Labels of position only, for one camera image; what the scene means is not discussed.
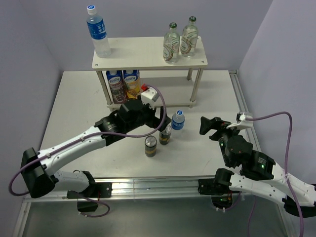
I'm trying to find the blue water bottle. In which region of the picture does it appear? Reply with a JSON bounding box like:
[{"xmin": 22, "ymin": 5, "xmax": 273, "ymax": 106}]
[
  {"xmin": 171, "ymin": 110, "xmax": 185, "ymax": 138},
  {"xmin": 86, "ymin": 5, "xmax": 111, "ymax": 58}
]

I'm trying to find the white two-tier shelf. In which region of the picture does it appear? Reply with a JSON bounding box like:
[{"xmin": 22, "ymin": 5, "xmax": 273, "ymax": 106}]
[{"xmin": 92, "ymin": 37, "xmax": 208, "ymax": 111}]

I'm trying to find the purple cable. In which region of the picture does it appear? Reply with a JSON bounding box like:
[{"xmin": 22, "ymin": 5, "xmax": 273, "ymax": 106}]
[
  {"xmin": 8, "ymin": 85, "xmax": 170, "ymax": 218},
  {"xmin": 226, "ymin": 111, "xmax": 304, "ymax": 237}
]

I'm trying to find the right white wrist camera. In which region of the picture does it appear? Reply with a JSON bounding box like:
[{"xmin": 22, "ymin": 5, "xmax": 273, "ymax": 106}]
[{"xmin": 227, "ymin": 111, "xmax": 253, "ymax": 130}]

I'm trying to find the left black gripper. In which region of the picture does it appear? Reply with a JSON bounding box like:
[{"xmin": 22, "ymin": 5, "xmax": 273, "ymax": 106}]
[{"xmin": 125, "ymin": 99, "xmax": 170, "ymax": 132}]

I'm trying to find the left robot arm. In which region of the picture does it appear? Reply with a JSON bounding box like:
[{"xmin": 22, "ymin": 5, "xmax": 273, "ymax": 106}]
[{"xmin": 21, "ymin": 99, "xmax": 171, "ymax": 198}]

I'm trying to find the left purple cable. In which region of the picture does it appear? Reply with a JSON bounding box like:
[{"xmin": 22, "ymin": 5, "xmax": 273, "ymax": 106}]
[{"xmin": 8, "ymin": 85, "xmax": 170, "ymax": 218}]

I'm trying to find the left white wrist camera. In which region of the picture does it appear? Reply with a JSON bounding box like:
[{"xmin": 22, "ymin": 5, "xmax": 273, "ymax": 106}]
[{"xmin": 140, "ymin": 84, "xmax": 159, "ymax": 109}]

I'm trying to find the yellow pineapple juice carton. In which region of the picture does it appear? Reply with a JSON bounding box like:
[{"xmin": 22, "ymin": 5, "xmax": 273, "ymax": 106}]
[{"xmin": 123, "ymin": 70, "xmax": 141, "ymax": 99}]

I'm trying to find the aluminium right side rail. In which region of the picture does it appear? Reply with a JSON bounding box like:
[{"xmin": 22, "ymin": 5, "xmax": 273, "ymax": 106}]
[{"xmin": 229, "ymin": 70, "xmax": 261, "ymax": 152}]

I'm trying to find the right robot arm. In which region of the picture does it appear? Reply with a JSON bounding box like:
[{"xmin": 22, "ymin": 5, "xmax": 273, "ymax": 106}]
[{"xmin": 198, "ymin": 113, "xmax": 316, "ymax": 218}]

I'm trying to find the black yellow can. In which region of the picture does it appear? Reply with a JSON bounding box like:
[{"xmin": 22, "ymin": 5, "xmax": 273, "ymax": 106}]
[
  {"xmin": 159, "ymin": 125, "xmax": 172, "ymax": 145},
  {"xmin": 144, "ymin": 135, "xmax": 157, "ymax": 158}
]

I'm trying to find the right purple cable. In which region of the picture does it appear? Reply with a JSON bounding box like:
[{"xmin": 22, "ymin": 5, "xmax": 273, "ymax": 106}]
[{"xmin": 226, "ymin": 111, "xmax": 304, "ymax": 237}]

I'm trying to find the purple grape juice carton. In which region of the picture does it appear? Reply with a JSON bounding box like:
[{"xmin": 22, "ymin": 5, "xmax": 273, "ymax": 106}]
[{"xmin": 106, "ymin": 70, "xmax": 127, "ymax": 104}]

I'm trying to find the green-cap glass bottle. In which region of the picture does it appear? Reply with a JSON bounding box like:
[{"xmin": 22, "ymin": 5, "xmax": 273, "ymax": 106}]
[
  {"xmin": 180, "ymin": 16, "xmax": 198, "ymax": 57},
  {"xmin": 163, "ymin": 22, "xmax": 180, "ymax": 63}
]

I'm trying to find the aluminium front rail frame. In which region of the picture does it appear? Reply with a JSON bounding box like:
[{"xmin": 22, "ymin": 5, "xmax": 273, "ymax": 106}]
[{"xmin": 13, "ymin": 176, "xmax": 298, "ymax": 237}]

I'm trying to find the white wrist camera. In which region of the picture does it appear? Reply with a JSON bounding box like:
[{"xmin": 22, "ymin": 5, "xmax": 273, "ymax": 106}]
[
  {"xmin": 227, "ymin": 111, "xmax": 253, "ymax": 130},
  {"xmin": 140, "ymin": 84, "xmax": 159, "ymax": 109}
]

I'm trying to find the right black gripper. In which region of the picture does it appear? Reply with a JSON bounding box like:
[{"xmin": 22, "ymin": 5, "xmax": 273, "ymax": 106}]
[{"xmin": 198, "ymin": 116, "xmax": 242, "ymax": 166}]

